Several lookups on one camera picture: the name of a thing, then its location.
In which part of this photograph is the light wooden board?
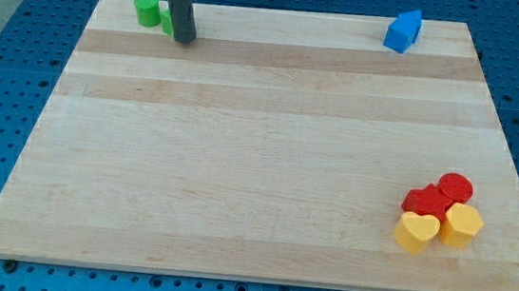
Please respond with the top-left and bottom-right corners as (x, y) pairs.
(0, 0), (519, 291)

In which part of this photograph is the dark grey cylindrical pointer rod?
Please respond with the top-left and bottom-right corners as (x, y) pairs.
(167, 0), (197, 45)

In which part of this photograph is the green block behind rod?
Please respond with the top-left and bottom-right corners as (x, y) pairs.
(160, 9), (173, 36)

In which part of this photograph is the green cylinder block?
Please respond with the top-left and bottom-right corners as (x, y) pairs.
(134, 0), (161, 27)

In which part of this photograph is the yellow heart block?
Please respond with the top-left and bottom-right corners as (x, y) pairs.
(394, 211), (440, 254)

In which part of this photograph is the red star block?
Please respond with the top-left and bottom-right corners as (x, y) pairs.
(401, 184), (453, 223)

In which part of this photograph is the blue house-shaped block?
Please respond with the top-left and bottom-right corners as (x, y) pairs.
(383, 10), (423, 54)

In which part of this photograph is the red cylinder block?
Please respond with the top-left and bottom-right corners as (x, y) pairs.
(436, 172), (474, 204)

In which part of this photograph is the yellow hexagon block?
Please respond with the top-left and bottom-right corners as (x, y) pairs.
(438, 203), (484, 249)

